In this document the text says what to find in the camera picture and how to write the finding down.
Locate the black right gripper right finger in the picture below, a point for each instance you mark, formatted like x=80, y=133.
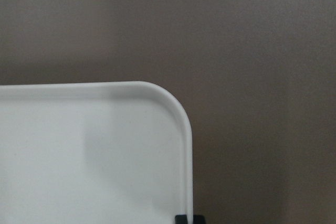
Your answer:
x=199, y=219

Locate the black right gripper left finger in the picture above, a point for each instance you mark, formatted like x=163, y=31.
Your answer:
x=181, y=219

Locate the cream rabbit tray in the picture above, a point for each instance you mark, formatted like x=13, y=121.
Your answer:
x=109, y=152

